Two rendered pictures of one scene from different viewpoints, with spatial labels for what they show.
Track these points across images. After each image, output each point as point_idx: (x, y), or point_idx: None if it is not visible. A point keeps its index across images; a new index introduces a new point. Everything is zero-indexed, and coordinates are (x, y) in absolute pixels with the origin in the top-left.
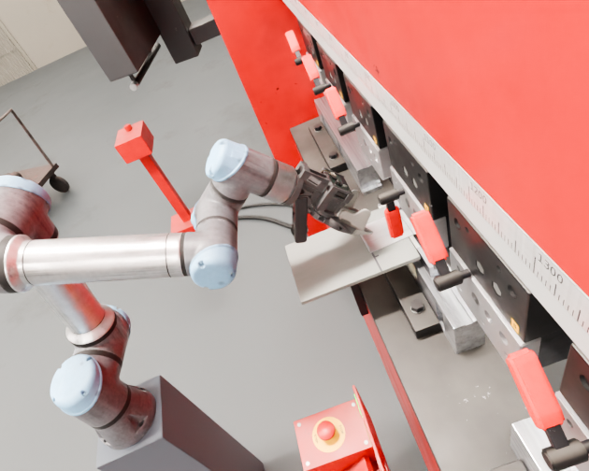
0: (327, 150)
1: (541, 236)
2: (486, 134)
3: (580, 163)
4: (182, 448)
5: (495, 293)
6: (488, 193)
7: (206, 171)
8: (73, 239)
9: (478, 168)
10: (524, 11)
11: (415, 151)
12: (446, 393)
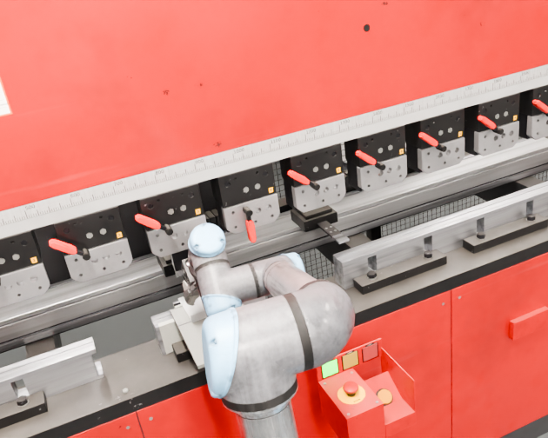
0: (3, 412)
1: (339, 115)
2: (312, 102)
3: (344, 82)
4: None
5: (326, 169)
6: (316, 125)
7: (215, 248)
8: (293, 279)
9: (310, 120)
10: (323, 59)
11: (259, 162)
12: None
